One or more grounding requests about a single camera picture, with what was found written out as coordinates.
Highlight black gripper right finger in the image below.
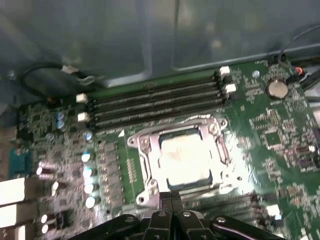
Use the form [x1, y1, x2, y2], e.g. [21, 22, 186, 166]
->
[172, 192, 288, 240]

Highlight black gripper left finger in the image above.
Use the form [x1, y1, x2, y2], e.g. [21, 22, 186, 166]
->
[69, 192, 173, 240]

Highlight metal locking lever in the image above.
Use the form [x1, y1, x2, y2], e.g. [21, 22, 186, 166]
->
[180, 179, 245, 199]
[136, 114, 227, 141]

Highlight metal socket cover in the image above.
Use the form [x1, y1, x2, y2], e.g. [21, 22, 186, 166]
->
[136, 117, 238, 198]

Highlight silver CPU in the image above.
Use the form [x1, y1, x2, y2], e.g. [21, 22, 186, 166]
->
[158, 129, 215, 191]

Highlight CPU socket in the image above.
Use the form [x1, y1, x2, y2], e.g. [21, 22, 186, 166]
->
[126, 114, 245, 210]

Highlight green motherboard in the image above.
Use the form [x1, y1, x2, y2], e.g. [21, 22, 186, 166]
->
[14, 58, 320, 240]

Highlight metal rear port block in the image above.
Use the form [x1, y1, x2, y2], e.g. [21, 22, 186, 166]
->
[0, 176, 35, 205]
[0, 204, 30, 240]

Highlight teal rear port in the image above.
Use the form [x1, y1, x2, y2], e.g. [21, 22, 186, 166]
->
[8, 147, 33, 178]

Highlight silver coin battery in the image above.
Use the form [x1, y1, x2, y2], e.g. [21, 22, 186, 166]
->
[264, 77, 289, 101]

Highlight black PC case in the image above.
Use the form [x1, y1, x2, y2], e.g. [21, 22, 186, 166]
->
[0, 0, 320, 176]

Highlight fan plug coloured wires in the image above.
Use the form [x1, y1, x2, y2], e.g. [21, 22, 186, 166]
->
[287, 66, 307, 85]

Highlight thin black cable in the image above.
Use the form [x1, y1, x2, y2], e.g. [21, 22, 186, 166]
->
[276, 23, 320, 66]

